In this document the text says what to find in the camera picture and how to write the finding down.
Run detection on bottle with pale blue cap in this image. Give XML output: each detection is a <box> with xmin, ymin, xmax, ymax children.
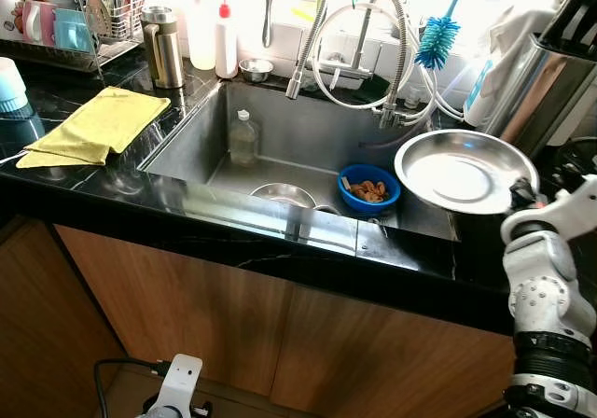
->
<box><xmin>0</xmin><ymin>57</ymin><xmax>43</xmax><ymax>158</ymax></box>

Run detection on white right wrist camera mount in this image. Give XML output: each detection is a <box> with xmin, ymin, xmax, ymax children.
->
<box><xmin>502</xmin><ymin>175</ymin><xmax>597</xmax><ymax>242</ymax></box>

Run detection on wire cutlery basket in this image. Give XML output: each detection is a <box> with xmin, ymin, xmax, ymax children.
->
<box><xmin>79</xmin><ymin>0</ymin><xmax>150</xmax><ymax>44</ymax></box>

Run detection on steel wire dish rack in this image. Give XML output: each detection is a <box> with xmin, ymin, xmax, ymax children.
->
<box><xmin>0</xmin><ymin>0</ymin><xmax>150</xmax><ymax>72</ymax></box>

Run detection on orange food scraps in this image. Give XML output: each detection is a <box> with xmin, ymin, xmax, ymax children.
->
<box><xmin>347</xmin><ymin>181</ymin><xmax>391</xmax><ymax>204</ymax></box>

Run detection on blue plastic bowl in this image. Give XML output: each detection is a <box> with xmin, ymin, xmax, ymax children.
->
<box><xmin>337</xmin><ymin>163</ymin><xmax>402</xmax><ymax>216</ymax></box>

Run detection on white jug blue label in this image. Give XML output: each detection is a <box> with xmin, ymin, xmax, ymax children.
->
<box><xmin>464</xmin><ymin>59</ymin><xmax>505</xmax><ymax>128</ymax></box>

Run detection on wide rimmed steel plate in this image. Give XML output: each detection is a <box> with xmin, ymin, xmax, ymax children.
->
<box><xmin>394</xmin><ymin>129</ymin><xmax>540</xmax><ymax>216</ymax></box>

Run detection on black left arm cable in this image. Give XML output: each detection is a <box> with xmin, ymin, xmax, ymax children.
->
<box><xmin>91</xmin><ymin>356</ymin><xmax>174</xmax><ymax>418</ymax></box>

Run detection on white printed cup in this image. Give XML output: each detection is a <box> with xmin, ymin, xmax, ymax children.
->
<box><xmin>0</xmin><ymin>0</ymin><xmax>24</xmax><ymax>41</ymax></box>

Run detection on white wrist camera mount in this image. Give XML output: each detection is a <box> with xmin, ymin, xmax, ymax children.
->
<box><xmin>147</xmin><ymin>355</ymin><xmax>204</xmax><ymax>418</ymax></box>
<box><xmin>502</xmin><ymin>175</ymin><xmax>597</xmax><ymax>242</ymax></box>

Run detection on teal mug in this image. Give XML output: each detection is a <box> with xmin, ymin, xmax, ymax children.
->
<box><xmin>54</xmin><ymin>9</ymin><xmax>94</xmax><ymax>53</ymax></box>

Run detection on white towel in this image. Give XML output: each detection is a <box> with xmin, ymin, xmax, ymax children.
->
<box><xmin>485</xmin><ymin>3</ymin><xmax>561</xmax><ymax>64</ymax></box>

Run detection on translucent pale plastic bottle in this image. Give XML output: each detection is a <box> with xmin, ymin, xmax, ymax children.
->
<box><xmin>187</xmin><ymin>0</ymin><xmax>218</xmax><ymax>71</ymax></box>

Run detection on clear plastic bottle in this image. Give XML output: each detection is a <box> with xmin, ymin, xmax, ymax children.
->
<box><xmin>229</xmin><ymin>110</ymin><xmax>261</xmax><ymax>167</ymax></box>

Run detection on blue bottle brush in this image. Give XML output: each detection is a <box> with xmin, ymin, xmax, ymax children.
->
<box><xmin>415</xmin><ymin>0</ymin><xmax>477</xmax><ymax>72</ymax></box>

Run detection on brown wooden cabinet door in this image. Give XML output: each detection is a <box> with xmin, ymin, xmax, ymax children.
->
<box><xmin>271</xmin><ymin>283</ymin><xmax>519</xmax><ymax>418</ymax></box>
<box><xmin>54</xmin><ymin>224</ymin><xmax>299</xmax><ymax>400</ymax></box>

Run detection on stainless steel kitchen sink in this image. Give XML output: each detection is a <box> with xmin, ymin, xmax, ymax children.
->
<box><xmin>140</xmin><ymin>77</ymin><xmax>460</xmax><ymax>242</ymax></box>

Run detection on round steel bowl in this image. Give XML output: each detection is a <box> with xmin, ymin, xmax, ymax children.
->
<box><xmin>250</xmin><ymin>183</ymin><xmax>318</xmax><ymax>210</ymax></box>

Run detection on small steel cup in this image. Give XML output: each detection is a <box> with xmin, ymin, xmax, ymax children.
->
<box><xmin>239</xmin><ymin>58</ymin><xmax>275</xmax><ymax>83</ymax></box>

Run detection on gold steel thermos jug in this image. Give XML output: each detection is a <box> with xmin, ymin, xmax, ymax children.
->
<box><xmin>140</xmin><ymin>6</ymin><xmax>186</xmax><ymax>90</ymax></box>

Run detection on black handled knife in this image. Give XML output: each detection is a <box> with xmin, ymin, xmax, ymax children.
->
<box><xmin>564</xmin><ymin>0</ymin><xmax>597</xmax><ymax>55</ymax></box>
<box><xmin>539</xmin><ymin>0</ymin><xmax>593</xmax><ymax>46</ymax></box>

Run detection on white flexible hose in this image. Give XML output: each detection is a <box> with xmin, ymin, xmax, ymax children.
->
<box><xmin>311</xmin><ymin>3</ymin><xmax>465</xmax><ymax>118</ymax></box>

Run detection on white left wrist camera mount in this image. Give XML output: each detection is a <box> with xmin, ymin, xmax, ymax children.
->
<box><xmin>147</xmin><ymin>355</ymin><xmax>204</xmax><ymax>418</ymax></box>

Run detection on chrome spring neck faucet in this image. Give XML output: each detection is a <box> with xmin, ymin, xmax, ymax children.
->
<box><xmin>285</xmin><ymin>0</ymin><xmax>413</xmax><ymax>130</ymax></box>

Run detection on pink mug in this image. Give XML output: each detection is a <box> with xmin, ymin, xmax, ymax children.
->
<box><xmin>21</xmin><ymin>0</ymin><xmax>57</xmax><ymax>46</ymax></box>

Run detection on yellow dish cloth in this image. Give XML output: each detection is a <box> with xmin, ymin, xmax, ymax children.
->
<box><xmin>16</xmin><ymin>87</ymin><xmax>172</xmax><ymax>169</ymax></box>

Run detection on stainless steel knife block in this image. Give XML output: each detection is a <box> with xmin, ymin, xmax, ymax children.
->
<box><xmin>480</xmin><ymin>34</ymin><xmax>597</xmax><ymax>158</ymax></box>

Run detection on brown wooden cabinet side panel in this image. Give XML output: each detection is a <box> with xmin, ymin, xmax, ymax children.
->
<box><xmin>0</xmin><ymin>215</ymin><xmax>127</xmax><ymax>418</ymax></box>

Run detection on white bottle red cap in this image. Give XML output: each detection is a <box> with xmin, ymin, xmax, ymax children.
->
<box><xmin>215</xmin><ymin>0</ymin><xmax>240</xmax><ymax>79</ymax></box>

